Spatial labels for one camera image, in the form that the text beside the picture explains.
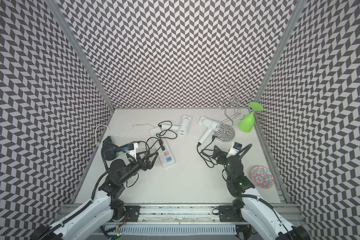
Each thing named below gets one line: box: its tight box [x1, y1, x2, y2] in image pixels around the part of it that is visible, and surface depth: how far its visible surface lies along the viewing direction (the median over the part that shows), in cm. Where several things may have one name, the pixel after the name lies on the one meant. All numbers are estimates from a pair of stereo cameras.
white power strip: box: [149, 126, 176, 168], surface depth 95 cm
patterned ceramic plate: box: [250, 166, 274, 189], surface depth 84 cm
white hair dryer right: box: [198, 116, 221, 145], surface depth 101 cm
